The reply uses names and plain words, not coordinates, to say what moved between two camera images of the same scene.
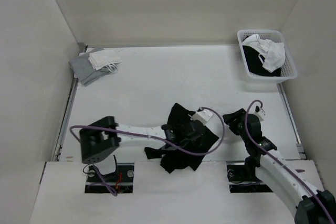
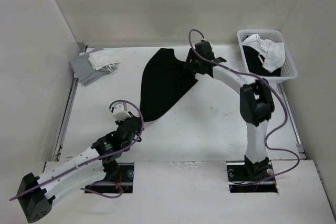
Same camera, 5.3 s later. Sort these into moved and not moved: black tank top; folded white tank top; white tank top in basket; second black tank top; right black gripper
Moved: black tank top; right black gripper
Not moved: white tank top in basket; folded white tank top; second black tank top
